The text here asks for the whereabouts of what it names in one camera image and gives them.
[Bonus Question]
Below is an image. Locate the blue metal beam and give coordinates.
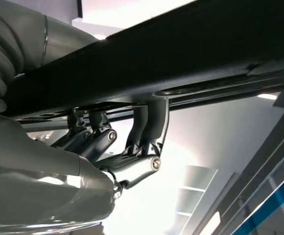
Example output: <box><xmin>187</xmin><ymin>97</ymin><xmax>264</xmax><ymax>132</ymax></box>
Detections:
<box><xmin>231</xmin><ymin>167</ymin><xmax>284</xmax><ymax>235</ymax></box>

